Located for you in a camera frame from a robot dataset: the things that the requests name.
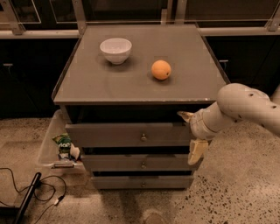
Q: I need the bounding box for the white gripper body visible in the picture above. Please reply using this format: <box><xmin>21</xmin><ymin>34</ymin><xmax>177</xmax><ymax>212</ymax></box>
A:
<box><xmin>190</xmin><ymin>108</ymin><xmax>216</xmax><ymax>141</ymax></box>

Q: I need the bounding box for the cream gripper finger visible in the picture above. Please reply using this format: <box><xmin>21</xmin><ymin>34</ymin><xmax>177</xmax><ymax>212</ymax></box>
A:
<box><xmin>188</xmin><ymin>139</ymin><xmax>208</xmax><ymax>165</ymax></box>
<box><xmin>177</xmin><ymin>111</ymin><xmax>193</xmax><ymax>123</ymax></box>

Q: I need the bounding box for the grey top drawer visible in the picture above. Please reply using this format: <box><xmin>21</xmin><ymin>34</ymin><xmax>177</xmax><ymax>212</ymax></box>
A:
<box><xmin>66</xmin><ymin>122</ymin><xmax>191</xmax><ymax>147</ymax></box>

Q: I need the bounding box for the grey drawer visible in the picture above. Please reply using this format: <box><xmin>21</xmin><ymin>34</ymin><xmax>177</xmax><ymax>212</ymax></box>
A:
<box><xmin>66</xmin><ymin>122</ymin><xmax>191</xmax><ymax>147</ymax></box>
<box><xmin>93</xmin><ymin>176</ymin><xmax>193</xmax><ymax>189</ymax></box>
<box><xmin>81</xmin><ymin>154</ymin><xmax>203</xmax><ymax>172</ymax></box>

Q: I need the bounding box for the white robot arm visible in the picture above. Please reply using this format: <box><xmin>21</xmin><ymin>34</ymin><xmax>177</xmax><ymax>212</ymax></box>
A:
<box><xmin>178</xmin><ymin>83</ymin><xmax>280</xmax><ymax>165</ymax></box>

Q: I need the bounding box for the grey bottom drawer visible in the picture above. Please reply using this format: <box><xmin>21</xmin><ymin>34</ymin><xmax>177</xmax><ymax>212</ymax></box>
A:
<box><xmin>93</xmin><ymin>176</ymin><xmax>193</xmax><ymax>189</ymax></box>

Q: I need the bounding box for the grey drawer cabinet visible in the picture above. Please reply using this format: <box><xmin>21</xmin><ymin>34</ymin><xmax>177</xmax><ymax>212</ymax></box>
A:
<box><xmin>52</xmin><ymin>24</ymin><xmax>228</xmax><ymax>177</ymax></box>

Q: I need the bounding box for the grey middle drawer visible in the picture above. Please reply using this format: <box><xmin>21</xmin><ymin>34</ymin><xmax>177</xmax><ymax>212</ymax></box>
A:
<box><xmin>81</xmin><ymin>154</ymin><xmax>203</xmax><ymax>172</ymax></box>

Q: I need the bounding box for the orange fruit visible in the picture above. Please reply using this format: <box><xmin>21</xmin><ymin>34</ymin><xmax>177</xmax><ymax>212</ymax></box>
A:
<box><xmin>151</xmin><ymin>60</ymin><xmax>172</xmax><ymax>81</ymax></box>

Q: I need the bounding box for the white ceramic bowl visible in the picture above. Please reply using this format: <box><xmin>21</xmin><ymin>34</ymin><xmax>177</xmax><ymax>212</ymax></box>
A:
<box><xmin>100</xmin><ymin>38</ymin><xmax>132</xmax><ymax>65</ymax></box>

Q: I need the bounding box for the green snack bag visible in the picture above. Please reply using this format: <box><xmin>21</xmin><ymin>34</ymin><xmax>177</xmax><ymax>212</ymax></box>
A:
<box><xmin>52</xmin><ymin>133</ymin><xmax>72</xmax><ymax>153</ymax></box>

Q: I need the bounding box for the clear plastic bin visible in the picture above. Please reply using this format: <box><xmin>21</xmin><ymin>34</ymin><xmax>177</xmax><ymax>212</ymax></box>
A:
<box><xmin>38</xmin><ymin>109</ymin><xmax>85</xmax><ymax>174</ymax></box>

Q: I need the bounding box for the black flat bar device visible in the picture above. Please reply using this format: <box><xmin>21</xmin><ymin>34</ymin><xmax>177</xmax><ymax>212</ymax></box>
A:
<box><xmin>12</xmin><ymin>172</ymin><xmax>41</xmax><ymax>224</ymax></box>

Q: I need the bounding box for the black cable with plug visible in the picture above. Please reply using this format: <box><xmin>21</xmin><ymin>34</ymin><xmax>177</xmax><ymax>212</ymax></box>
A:
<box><xmin>0</xmin><ymin>167</ymin><xmax>67</xmax><ymax>224</ymax></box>

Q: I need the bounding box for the metal railing frame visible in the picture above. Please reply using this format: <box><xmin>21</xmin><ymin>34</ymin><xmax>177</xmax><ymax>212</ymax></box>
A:
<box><xmin>0</xmin><ymin>0</ymin><xmax>280</xmax><ymax>36</ymax></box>

